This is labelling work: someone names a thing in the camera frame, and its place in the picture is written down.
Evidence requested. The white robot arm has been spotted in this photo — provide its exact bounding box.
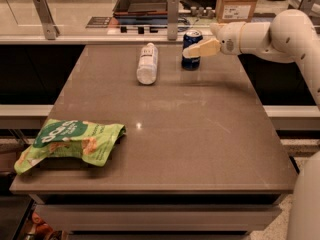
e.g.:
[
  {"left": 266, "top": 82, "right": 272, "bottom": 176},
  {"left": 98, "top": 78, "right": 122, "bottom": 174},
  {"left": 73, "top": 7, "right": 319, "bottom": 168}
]
[{"left": 183, "top": 9, "right": 320, "bottom": 240}]

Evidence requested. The blue pepsi can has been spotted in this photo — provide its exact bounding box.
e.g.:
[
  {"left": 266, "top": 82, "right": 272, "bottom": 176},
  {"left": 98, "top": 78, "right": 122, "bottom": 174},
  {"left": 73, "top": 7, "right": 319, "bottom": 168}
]
[{"left": 181, "top": 29, "right": 203, "bottom": 71}]

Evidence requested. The brown cardboard box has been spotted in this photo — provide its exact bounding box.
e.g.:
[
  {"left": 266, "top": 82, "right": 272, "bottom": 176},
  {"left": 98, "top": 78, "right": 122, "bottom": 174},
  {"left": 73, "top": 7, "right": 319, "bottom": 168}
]
[{"left": 215, "top": 0, "right": 258, "bottom": 23}]

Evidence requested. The left metal glass bracket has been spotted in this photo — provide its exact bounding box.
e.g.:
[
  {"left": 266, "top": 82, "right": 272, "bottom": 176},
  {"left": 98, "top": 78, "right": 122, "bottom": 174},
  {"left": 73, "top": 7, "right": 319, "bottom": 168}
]
[{"left": 32, "top": 0, "right": 60, "bottom": 40}]

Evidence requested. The middle metal glass bracket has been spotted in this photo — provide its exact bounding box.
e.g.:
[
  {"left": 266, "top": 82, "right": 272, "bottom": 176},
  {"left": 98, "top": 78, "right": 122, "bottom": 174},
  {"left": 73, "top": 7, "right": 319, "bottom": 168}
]
[{"left": 167, "top": 0, "right": 179, "bottom": 41}]

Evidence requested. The metal glass bracket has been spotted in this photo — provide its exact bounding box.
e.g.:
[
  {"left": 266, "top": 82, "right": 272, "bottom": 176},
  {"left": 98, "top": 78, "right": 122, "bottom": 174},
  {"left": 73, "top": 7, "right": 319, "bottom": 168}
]
[
  {"left": 167, "top": 0, "right": 179, "bottom": 41},
  {"left": 298, "top": 0, "right": 316, "bottom": 15},
  {"left": 32, "top": 0, "right": 60, "bottom": 40}
]

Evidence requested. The dark tray with orange rim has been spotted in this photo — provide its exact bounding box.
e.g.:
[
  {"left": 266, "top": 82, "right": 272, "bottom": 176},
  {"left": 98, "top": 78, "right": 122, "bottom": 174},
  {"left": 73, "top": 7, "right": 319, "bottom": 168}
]
[{"left": 113, "top": 0, "right": 167, "bottom": 18}]

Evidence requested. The right metal glass bracket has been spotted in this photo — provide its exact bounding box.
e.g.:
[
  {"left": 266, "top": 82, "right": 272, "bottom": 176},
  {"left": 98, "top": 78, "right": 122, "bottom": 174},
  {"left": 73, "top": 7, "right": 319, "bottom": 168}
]
[{"left": 298, "top": 0, "right": 316, "bottom": 15}]

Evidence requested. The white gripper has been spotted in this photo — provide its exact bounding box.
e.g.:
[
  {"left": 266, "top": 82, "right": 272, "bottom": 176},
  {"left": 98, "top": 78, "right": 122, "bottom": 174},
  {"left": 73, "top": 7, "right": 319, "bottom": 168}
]
[{"left": 182, "top": 22, "right": 245, "bottom": 58}]

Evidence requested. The white plastic water bottle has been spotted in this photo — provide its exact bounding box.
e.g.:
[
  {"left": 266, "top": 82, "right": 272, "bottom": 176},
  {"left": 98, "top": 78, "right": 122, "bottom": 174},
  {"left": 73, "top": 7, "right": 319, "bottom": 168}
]
[{"left": 136, "top": 43, "right": 158, "bottom": 85}]

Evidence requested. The green rice chip bag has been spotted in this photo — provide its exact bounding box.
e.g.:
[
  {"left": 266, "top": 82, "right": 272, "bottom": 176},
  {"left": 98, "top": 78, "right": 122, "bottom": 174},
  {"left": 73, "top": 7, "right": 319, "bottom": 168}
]
[{"left": 14, "top": 119, "right": 126, "bottom": 175}]

